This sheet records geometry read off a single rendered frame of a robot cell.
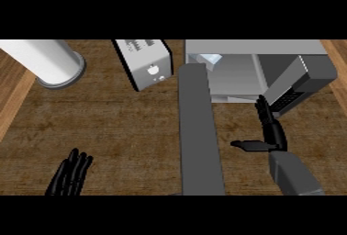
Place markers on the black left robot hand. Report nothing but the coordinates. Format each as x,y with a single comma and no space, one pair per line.
68,177

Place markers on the grey microwave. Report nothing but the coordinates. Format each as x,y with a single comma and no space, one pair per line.
266,73

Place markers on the silver toaster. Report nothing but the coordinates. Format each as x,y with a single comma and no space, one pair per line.
146,64

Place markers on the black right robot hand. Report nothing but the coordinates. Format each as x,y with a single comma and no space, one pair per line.
273,134

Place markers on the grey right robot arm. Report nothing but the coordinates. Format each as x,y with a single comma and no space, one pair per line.
294,174

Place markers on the grey microwave door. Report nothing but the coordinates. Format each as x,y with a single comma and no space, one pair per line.
198,131

